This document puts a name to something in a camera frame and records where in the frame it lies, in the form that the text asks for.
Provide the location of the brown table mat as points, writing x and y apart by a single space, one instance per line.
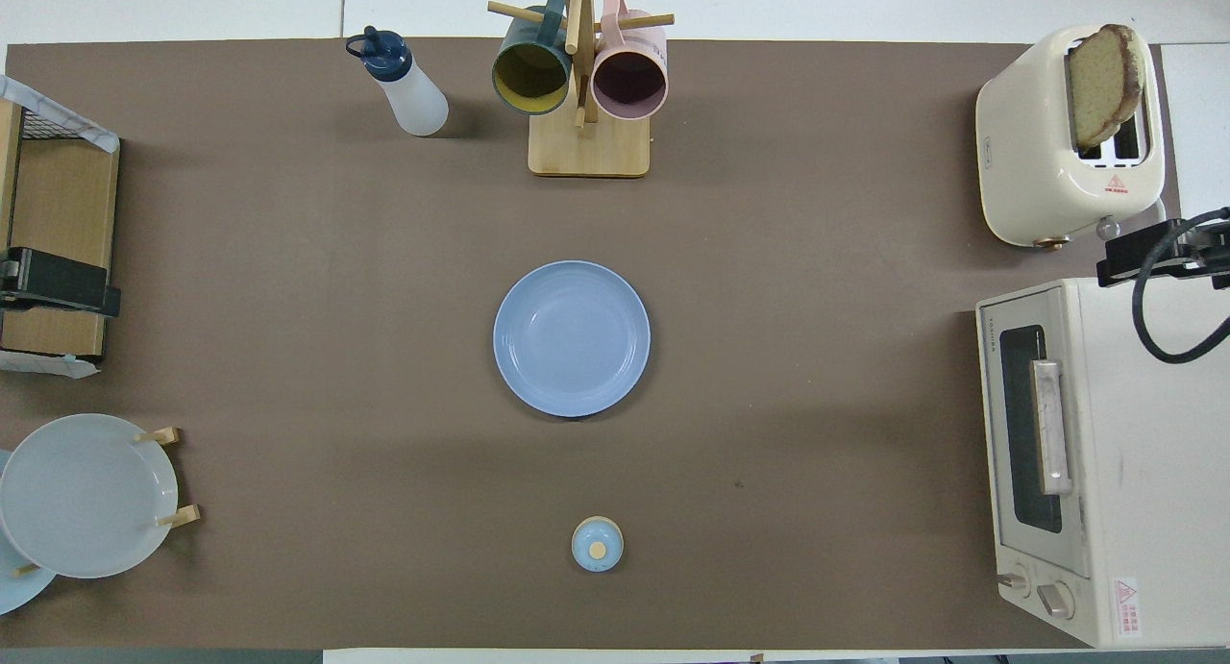
384 260

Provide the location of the white toaster oven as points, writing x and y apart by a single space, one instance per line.
1153 472

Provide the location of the marble patterned sheet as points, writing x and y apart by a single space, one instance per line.
67 121
38 363

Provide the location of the wooden dish rack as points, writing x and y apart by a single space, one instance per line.
169 435

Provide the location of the blue round plate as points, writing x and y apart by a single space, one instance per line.
572 342

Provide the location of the slice of brown bread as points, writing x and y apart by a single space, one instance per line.
1105 87

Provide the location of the cream two-slot toaster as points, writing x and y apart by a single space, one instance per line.
1023 145

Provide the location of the small blue shaker with cork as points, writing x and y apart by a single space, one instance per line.
597 546

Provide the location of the light blue plate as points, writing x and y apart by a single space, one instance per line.
17 595

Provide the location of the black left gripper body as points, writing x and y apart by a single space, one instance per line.
58 278

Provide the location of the squeeze bottle with navy cap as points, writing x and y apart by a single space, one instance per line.
415 102

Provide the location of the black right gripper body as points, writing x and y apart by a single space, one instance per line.
1119 260

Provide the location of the wooden mug tree stand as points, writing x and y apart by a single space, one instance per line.
586 150

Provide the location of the teal mug with yellow inside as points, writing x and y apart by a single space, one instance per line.
528 78

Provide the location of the pink mug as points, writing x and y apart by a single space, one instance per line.
629 83

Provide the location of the grey plate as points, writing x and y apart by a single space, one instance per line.
86 496

